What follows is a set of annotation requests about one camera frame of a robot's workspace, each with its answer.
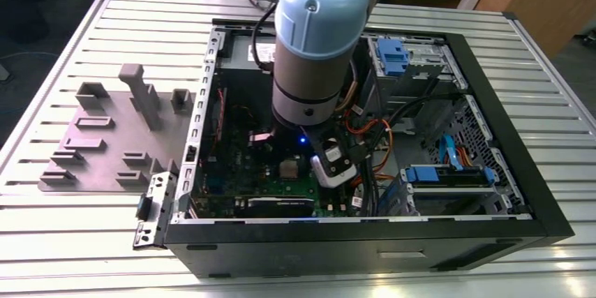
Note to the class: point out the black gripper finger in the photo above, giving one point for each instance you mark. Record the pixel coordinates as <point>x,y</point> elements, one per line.
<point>260,141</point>

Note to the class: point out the silver CPU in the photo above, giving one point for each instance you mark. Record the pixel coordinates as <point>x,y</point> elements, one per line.
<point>288,169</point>

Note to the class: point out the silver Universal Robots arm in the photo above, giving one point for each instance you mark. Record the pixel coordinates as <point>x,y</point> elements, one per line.
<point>307,78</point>

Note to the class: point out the green motherboard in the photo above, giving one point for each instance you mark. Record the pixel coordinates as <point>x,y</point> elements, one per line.
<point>247,179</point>

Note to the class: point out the grey power supply unit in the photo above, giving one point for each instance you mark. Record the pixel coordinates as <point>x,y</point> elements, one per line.
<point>241,85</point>

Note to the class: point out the black graphics card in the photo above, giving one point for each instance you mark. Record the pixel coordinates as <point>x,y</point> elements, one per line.
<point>279,207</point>

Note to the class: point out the silver metal drive cage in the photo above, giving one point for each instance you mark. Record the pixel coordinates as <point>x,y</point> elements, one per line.
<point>388,99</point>

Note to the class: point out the hard disk in blue carrier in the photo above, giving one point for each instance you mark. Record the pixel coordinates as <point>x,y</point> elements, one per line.
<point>423,175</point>

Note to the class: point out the grey parts rack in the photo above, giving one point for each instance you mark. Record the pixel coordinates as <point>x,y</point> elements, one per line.
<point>116,137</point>

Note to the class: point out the blue drive carrier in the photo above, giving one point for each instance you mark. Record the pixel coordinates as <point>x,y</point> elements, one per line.
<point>393,57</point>

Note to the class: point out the black PC case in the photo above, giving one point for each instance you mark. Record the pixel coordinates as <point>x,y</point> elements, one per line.
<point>325,252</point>

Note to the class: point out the silver metal disk bay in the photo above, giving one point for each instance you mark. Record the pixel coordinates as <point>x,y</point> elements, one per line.
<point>456,191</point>

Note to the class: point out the silver expansion card bracket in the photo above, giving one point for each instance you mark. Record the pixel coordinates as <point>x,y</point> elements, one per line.
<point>157,186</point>

